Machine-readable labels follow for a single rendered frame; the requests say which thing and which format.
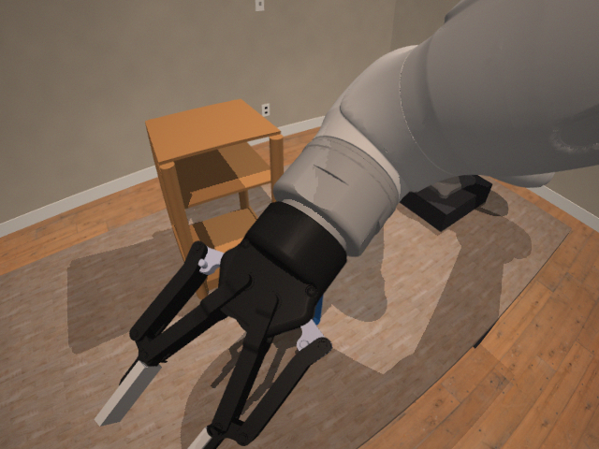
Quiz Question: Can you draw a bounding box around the blue bottle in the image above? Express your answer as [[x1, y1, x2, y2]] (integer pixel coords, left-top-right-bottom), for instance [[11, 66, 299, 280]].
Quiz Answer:
[[314, 297, 323, 325]]

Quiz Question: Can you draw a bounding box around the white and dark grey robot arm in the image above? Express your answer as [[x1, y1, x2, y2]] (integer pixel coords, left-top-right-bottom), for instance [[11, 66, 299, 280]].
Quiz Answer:
[[273, 0, 599, 257]]

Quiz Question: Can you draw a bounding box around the brown wooden shelving unit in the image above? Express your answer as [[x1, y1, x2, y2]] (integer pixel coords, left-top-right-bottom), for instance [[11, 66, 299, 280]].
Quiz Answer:
[[145, 99, 284, 262]]

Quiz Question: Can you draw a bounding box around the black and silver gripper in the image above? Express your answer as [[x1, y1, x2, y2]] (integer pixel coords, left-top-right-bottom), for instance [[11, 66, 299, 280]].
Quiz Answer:
[[95, 201, 347, 449]]

